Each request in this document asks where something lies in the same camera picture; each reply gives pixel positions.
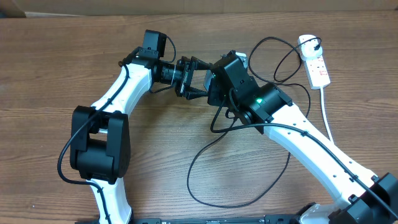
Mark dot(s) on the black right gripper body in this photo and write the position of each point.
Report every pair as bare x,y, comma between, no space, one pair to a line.
217,94

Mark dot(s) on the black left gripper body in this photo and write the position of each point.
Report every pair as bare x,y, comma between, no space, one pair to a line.
183,76

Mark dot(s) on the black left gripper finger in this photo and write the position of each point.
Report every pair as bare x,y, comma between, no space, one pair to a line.
197,92
194,63

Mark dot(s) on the black smartphone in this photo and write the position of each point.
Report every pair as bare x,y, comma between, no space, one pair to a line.
207,81

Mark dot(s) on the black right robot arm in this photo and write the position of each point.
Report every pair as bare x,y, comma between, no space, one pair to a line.
358,194

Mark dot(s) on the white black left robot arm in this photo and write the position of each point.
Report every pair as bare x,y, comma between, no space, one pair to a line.
100,146

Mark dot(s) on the white charger plug adapter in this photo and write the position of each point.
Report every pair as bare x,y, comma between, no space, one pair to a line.
310,47

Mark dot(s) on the white power strip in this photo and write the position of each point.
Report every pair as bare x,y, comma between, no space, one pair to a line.
317,73

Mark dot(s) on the brown cardboard backdrop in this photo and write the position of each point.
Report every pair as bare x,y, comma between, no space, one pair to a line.
26,8

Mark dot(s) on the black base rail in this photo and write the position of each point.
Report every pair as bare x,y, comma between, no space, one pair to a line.
267,219

